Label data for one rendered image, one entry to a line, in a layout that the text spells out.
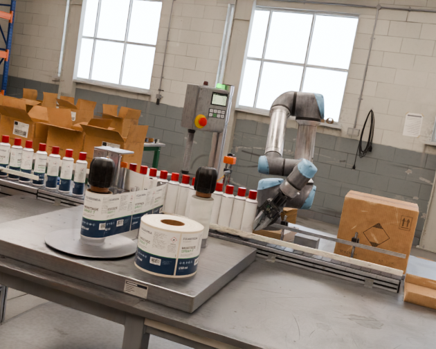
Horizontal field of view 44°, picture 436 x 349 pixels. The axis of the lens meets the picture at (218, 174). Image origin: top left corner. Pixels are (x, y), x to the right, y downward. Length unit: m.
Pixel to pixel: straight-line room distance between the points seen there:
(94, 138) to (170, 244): 2.43
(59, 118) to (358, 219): 2.79
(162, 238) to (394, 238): 1.09
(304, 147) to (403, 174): 5.01
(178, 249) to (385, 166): 6.00
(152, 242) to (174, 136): 7.07
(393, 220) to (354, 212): 0.16
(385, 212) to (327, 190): 5.35
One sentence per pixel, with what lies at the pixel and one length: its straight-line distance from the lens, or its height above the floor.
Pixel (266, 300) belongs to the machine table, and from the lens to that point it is 1.77.
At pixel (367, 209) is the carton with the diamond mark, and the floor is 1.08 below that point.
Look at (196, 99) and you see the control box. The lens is 2.31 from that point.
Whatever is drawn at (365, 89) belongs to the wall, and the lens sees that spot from 7.57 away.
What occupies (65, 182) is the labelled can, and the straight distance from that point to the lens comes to 2.62.
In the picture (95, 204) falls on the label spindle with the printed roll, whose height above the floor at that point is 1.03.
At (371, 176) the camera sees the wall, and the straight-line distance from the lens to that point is 7.52.
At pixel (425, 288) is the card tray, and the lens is 2.34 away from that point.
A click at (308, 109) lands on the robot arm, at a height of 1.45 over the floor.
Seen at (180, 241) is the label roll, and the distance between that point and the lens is 1.64.
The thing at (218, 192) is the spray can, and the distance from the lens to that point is 2.28.
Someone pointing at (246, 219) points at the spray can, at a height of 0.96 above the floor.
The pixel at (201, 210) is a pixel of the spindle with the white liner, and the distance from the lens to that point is 1.99.
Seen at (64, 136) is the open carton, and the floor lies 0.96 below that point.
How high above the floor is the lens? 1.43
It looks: 8 degrees down
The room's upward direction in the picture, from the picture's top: 10 degrees clockwise
